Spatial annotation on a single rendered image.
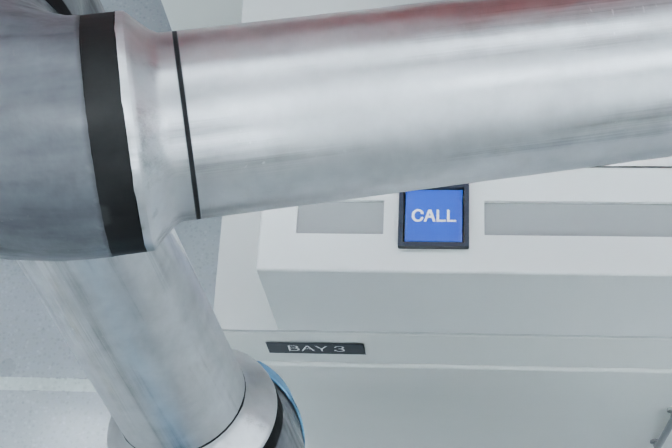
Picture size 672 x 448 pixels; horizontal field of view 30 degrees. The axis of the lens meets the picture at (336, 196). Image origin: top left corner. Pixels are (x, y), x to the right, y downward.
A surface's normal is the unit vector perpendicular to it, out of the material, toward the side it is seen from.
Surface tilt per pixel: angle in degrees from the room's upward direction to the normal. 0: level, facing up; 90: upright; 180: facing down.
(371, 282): 90
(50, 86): 9
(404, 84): 22
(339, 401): 90
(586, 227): 0
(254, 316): 0
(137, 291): 69
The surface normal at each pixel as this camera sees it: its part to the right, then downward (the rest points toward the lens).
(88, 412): -0.08, -0.43
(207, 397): 0.68, 0.37
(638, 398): -0.05, 0.90
